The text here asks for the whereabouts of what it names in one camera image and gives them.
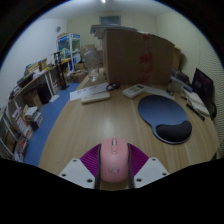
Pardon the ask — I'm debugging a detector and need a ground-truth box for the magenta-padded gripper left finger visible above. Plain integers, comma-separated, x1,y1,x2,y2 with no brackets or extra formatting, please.
58,143,102,190

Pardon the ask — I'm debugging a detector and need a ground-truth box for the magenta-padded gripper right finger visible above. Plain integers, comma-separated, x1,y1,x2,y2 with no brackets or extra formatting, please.
127,143,170,190

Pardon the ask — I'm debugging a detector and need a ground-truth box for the pink computer mouse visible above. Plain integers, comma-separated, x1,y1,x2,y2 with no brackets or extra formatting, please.
99,137,130,184

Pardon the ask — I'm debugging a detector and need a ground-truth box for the blue mouse pad, black wrist rest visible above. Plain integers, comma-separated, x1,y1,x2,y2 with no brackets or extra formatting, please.
137,94,193,145

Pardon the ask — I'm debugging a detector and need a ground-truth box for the pile of books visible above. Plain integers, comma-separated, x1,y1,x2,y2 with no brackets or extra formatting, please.
21,105,44,131

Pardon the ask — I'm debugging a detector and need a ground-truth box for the black marker pen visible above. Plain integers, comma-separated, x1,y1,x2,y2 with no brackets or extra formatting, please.
185,103,206,122

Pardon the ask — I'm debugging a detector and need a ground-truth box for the white bookshelf unit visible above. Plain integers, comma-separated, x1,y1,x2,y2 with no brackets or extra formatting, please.
0,99,34,163

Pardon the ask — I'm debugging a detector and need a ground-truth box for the white flat rectangular device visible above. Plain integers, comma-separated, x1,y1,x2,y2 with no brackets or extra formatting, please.
81,92,111,104

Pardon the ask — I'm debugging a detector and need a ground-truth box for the white paper sheet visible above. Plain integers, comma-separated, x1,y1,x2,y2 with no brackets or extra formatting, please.
143,85,175,101
69,82,109,102

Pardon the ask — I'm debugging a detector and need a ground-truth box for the white remote control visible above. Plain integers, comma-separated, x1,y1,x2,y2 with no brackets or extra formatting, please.
121,83,146,99

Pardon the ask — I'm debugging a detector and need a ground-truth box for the white open book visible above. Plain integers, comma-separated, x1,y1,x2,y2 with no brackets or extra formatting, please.
182,90,212,118

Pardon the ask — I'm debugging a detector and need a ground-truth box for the black computer tower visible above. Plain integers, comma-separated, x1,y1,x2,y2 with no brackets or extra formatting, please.
36,83,53,105

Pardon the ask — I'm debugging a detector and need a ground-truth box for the brown cardboard box under desk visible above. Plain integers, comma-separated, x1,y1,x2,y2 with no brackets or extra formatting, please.
23,89,43,109

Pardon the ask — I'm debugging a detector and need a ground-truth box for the blue flat box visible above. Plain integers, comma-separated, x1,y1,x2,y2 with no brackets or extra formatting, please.
170,74,194,94

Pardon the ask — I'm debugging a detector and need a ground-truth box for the open cardboard box on floor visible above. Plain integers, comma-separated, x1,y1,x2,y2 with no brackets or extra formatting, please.
69,69,88,84

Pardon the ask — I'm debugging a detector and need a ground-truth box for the black computer monitor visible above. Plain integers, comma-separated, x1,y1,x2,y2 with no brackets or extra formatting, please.
191,67,218,121

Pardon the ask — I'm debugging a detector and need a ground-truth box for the black floor stand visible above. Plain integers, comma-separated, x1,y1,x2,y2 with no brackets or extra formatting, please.
53,51,70,91

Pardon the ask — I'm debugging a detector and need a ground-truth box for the wooden side desk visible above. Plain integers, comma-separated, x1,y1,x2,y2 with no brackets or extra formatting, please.
8,58,73,108

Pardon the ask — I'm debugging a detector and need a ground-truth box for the clear plastic jar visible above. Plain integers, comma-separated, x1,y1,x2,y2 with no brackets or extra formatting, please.
83,48,100,83

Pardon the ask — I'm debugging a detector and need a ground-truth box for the small brown cardboard box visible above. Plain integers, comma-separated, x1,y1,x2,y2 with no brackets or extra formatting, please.
172,46,183,72

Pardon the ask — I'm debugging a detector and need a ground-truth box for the large brown cardboard box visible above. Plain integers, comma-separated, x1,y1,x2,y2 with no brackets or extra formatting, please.
101,28,176,86

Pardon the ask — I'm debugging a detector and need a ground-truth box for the blue and white display cabinet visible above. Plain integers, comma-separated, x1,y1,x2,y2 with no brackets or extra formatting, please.
56,32,82,69

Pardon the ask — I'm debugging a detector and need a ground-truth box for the grey flat sheets stack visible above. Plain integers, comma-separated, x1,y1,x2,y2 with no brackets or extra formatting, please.
89,24,138,40

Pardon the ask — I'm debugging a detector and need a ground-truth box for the grey door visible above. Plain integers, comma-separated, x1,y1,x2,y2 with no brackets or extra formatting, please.
99,15,122,26

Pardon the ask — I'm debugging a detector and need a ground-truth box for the black coiled cable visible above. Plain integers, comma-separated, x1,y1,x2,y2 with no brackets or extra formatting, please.
105,82,120,92

